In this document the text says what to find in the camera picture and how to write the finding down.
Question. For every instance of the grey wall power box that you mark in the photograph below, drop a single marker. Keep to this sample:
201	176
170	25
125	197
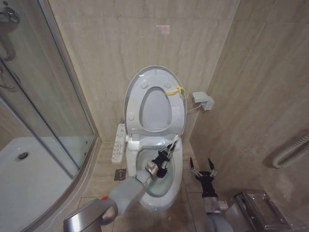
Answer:
201	97

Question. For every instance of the chrome shower tray drain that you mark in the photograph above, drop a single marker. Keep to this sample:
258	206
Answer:
22	156

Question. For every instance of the glass shower enclosure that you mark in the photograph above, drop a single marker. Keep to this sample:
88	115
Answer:
48	91

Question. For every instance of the stainless steel tissue dispenser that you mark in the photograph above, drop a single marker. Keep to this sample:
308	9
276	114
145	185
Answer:
260	212

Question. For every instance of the white bidet control panel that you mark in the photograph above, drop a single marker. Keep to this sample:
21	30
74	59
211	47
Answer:
118	145

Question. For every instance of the chrome shower mixer tap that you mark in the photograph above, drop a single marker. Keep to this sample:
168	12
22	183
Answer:
8	29

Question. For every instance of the metal floor drain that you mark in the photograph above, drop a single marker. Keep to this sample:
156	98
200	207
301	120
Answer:
120	174

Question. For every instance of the white shower tray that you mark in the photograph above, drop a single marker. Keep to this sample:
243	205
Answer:
36	183

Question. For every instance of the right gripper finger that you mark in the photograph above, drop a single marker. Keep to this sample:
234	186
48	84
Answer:
192	167
212	168

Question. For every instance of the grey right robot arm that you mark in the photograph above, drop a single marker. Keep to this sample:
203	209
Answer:
217	217

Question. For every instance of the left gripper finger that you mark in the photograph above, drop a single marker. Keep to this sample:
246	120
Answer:
166	149
172	152

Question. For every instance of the stainless steel trash bin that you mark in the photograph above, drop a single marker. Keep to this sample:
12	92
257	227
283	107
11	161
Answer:
84	217

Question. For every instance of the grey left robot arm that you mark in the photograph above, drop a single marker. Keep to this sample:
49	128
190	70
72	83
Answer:
130	191

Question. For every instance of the white toilet bowl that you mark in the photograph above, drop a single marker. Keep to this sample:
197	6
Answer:
135	174

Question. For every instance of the white toilet lid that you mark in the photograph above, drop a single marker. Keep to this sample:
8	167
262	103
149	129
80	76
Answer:
155	110

